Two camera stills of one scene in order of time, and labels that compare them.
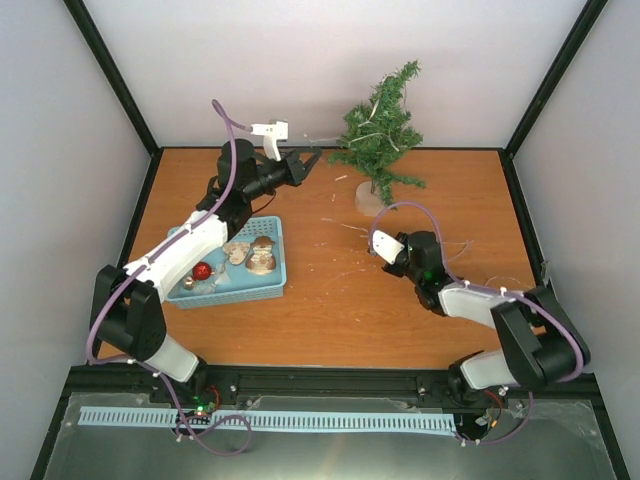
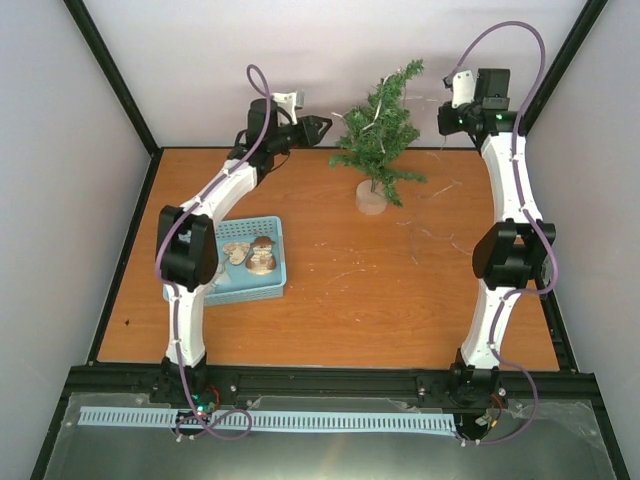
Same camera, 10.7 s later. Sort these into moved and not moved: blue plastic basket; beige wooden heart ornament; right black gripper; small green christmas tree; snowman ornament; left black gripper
Moved: left black gripper; right black gripper
Not moved: blue plastic basket; small green christmas tree; snowman ornament; beige wooden heart ornament
